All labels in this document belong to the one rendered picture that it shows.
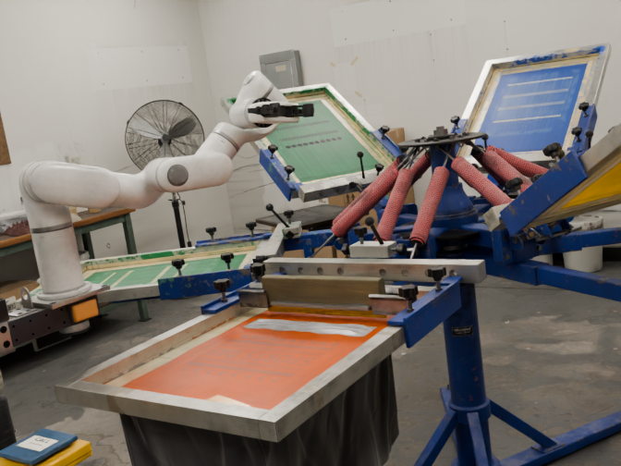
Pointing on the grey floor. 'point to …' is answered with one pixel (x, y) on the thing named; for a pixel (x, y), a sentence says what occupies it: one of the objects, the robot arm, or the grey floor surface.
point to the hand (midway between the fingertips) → (294, 109)
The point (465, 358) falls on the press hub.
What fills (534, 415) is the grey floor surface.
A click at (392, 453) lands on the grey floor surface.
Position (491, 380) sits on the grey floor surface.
